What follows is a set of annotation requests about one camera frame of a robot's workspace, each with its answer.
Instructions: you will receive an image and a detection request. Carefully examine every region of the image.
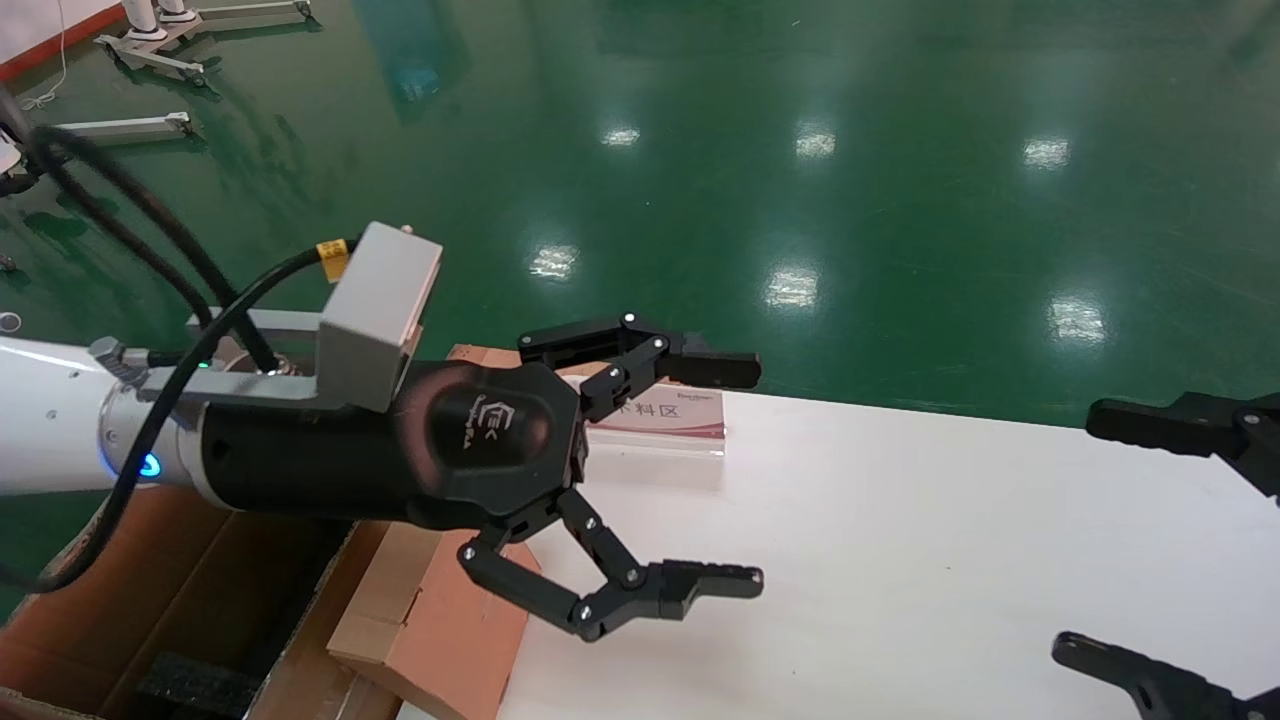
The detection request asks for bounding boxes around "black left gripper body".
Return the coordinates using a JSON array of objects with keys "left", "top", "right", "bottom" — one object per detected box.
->
[{"left": 198, "top": 358, "right": 588, "bottom": 533}]

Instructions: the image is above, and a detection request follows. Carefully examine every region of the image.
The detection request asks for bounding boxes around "gray wrist camera box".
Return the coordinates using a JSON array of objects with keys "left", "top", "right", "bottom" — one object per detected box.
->
[{"left": 318, "top": 222, "right": 444, "bottom": 413}]

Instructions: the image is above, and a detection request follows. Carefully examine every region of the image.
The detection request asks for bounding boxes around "white floor cord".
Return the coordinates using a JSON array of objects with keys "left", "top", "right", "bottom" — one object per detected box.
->
[{"left": 20, "top": 0, "right": 69, "bottom": 111}]

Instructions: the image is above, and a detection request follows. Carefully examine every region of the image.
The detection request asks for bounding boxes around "gray metal robot stand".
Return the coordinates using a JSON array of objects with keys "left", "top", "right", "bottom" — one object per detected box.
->
[
  {"left": 55, "top": 112, "right": 193, "bottom": 141},
  {"left": 93, "top": 0, "right": 323, "bottom": 89}
]

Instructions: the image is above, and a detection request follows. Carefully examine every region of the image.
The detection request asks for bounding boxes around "thick black cable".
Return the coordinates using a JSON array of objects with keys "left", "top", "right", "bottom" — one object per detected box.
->
[
  {"left": 25, "top": 125, "right": 286, "bottom": 376},
  {"left": 40, "top": 165, "right": 216, "bottom": 331}
]

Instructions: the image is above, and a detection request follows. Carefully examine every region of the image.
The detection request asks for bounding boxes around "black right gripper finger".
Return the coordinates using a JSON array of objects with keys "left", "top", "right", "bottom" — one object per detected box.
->
[
  {"left": 1052, "top": 632, "right": 1280, "bottom": 720},
  {"left": 1085, "top": 392, "right": 1280, "bottom": 501}
]

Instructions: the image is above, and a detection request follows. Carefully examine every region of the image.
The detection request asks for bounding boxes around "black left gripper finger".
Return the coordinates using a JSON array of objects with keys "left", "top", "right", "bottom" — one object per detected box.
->
[
  {"left": 458, "top": 487, "right": 766, "bottom": 643},
  {"left": 518, "top": 313, "right": 763, "bottom": 423}
]

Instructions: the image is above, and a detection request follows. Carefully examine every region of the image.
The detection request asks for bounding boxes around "black foam pad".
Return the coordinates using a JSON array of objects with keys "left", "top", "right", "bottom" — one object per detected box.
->
[{"left": 135, "top": 520, "right": 351, "bottom": 720}]

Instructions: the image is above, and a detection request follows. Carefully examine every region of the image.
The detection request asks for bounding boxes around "black cable with yellow tag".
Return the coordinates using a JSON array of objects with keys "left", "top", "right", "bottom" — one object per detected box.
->
[{"left": 0, "top": 238, "right": 351, "bottom": 593}]

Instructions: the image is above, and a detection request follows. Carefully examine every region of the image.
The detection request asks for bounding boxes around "white humanoid robot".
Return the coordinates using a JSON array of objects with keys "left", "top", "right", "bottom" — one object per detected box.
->
[{"left": 122, "top": 0, "right": 199, "bottom": 43}]

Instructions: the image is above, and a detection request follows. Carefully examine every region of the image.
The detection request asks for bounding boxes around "large cardboard box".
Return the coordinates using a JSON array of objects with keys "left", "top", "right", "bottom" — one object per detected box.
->
[{"left": 0, "top": 485, "right": 401, "bottom": 720}]

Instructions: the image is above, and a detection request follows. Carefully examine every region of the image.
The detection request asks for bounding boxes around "acrylic table sign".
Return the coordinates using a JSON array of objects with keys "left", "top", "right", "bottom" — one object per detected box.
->
[{"left": 585, "top": 385, "right": 728, "bottom": 459}]

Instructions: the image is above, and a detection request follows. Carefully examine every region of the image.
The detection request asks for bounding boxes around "gray camera mount bracket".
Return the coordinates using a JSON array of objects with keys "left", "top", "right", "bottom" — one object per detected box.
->
[{"left": 135, "top": 308, "right": 331, "bottom": 406}]

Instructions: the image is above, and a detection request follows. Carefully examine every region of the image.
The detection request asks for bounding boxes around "small cardboard box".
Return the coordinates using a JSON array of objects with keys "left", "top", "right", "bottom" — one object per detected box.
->
[{"left": 325, "top": 520, "right": 543, "bottom": 720}]

